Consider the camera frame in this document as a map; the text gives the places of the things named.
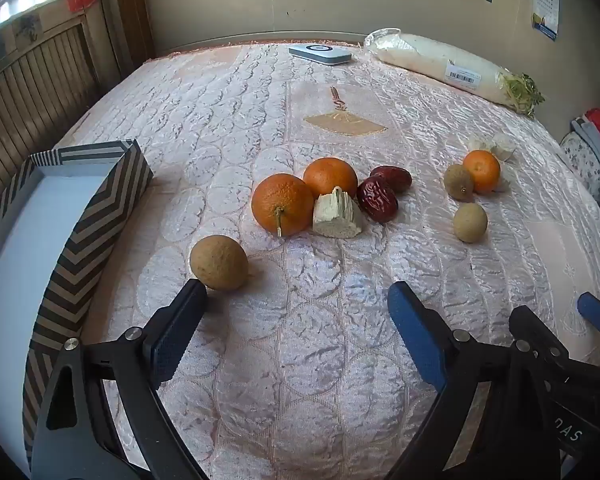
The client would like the striped shallow cardboard box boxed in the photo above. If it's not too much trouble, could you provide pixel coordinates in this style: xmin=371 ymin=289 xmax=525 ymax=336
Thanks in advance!
xmin=0 ymin=139 xmax=154 ymax=476

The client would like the brown longan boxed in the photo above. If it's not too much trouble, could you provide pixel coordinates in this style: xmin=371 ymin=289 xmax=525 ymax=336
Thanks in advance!
xmin=189 ymin=235 xmax=249 ymax=291
xmin=443 ymin=164 xmax=475 ymax=201
xmin=453 ymin=203 xmax=489 ymax=244

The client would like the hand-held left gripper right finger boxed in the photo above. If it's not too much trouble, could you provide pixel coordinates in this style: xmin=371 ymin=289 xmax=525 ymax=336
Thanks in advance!
xmin=382 ymin=282 xmax=512 ymax=480

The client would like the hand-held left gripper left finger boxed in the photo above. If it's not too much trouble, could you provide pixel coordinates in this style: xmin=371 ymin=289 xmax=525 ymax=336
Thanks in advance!
xmin=30 ymin=279 xmax=211 ymax=480

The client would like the pink quilted bedspread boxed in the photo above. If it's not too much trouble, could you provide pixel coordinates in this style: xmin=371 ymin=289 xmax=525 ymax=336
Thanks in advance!
xmin=22 ymin=40 xmax=600 ymax=480

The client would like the orange with stem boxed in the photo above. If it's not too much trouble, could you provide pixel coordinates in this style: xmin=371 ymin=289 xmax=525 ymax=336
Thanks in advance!
xmin=251 ymin=173 xmax=315 ymax=238

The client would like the ink drawing door sticker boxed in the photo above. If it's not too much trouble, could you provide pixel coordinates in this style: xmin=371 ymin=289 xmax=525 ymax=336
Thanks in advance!
xmin=15 ymin=14 xmax=43 ymax=41

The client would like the round white yam chunk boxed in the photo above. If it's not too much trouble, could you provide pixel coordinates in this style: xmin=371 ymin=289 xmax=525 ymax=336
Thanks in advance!
xmin=466 ymin=134 xmax=517 ymax=162

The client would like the slatted wooden door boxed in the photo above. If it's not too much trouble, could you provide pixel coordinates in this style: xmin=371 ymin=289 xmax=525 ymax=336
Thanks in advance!
xmin=0 ymin=0 xmax=156 ymax=211

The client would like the floral grey cushion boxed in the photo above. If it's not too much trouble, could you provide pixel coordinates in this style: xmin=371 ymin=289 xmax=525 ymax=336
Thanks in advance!
xmin=560 ymin=117 xmax=600 ymax=201

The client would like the white radish in plastic bag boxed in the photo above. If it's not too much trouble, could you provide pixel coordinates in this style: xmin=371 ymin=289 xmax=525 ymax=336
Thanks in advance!
xmin=364 ymin=27 xmax=546 ymax=120

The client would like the red jujube date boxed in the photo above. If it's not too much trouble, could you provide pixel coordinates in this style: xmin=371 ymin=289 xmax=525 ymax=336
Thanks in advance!
xmin=356 ymin=176 xmax=399 ymax=224
xmin=370 ymin=165 xmax=412 ymax=194

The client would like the white flat electronic device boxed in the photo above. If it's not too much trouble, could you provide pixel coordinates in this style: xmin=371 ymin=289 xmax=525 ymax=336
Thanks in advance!
xmin=287 ymin=44 xmax=353 ymax=66

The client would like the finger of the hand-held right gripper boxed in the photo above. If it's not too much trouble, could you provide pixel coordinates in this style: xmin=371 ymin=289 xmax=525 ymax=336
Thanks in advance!
xmin=576 ymin=291 xmax=600 ymax=377
xmin=509 ymin=305 xmax=577 ymax=387

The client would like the small orange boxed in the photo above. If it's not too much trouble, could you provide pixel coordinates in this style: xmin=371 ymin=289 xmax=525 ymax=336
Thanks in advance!
xmin=462 ymin=150 xmax=501 ymax=196

